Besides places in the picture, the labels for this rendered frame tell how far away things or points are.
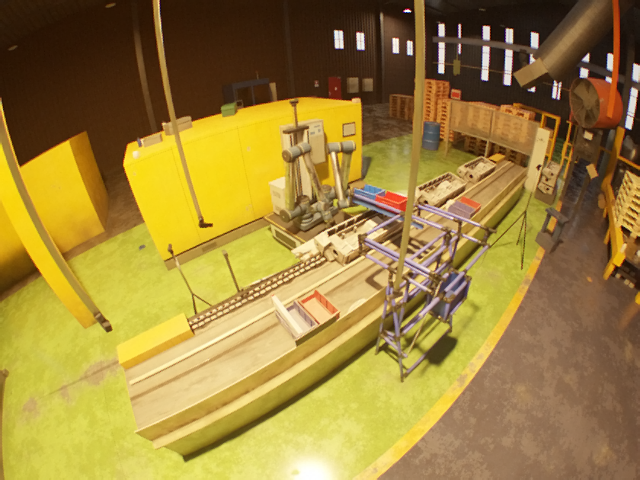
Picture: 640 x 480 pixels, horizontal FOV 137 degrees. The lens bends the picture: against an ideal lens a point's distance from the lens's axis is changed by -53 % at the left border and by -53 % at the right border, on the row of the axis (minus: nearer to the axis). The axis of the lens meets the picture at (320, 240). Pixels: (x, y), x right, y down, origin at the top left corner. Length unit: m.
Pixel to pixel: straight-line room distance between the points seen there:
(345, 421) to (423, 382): 0.85
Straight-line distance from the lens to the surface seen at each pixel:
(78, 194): 7.06
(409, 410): 2.69
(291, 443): 2.58
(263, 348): 2.11
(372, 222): 2.85
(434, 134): 8.94
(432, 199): 3.58
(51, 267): 4.11
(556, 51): 8.34
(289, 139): 3.60
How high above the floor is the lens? 2.51
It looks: 36 degrees down
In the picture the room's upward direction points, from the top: 4 degrees counter-clockwise
